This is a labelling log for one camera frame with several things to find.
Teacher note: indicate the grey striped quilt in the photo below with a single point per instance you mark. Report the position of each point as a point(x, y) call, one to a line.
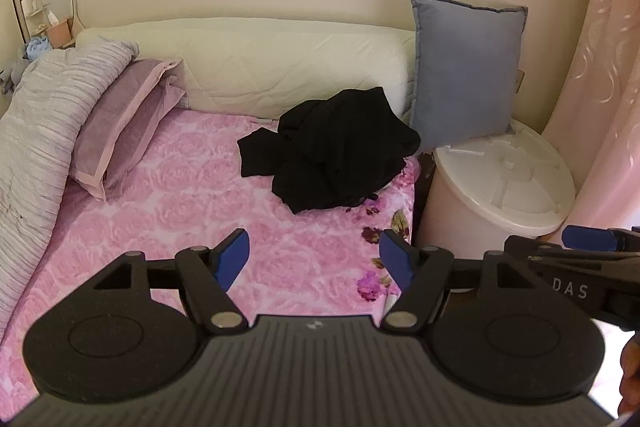
point(40, 132)

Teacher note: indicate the pink curtain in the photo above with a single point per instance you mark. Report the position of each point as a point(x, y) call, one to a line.
point(610, 82)

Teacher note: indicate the light blue crumpled cloth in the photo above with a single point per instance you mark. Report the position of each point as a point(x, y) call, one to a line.
point(37, 48)

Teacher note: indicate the purple pillow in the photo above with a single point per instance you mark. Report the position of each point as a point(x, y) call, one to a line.
point(120, 122)

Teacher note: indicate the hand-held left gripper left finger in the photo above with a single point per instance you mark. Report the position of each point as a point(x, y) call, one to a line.
point(234, 259)

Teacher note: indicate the black clothes pile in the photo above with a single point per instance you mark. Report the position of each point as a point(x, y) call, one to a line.
point(330, 152)

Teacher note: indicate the small white bottle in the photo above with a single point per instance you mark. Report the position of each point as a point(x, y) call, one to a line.
point(28, 3)

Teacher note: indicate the blue-grey cushion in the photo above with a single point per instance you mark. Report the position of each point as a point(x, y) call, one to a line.
point(465, 72)

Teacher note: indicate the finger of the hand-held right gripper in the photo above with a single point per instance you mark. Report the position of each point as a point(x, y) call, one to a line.
point(540, 248)
point(590, 238)

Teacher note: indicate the white quilted bolster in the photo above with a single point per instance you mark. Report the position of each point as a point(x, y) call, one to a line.
point(275, 62)

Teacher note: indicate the white lidded plastic bucket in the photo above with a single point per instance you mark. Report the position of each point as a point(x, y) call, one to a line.
point(500, 179)

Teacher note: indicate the person's right hand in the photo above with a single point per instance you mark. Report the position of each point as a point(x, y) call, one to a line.
point(631, 377)

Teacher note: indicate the pink floral blanket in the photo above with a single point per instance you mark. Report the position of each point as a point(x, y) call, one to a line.
point(200, 207)

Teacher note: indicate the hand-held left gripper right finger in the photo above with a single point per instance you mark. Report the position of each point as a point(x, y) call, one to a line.
point(396, 259)

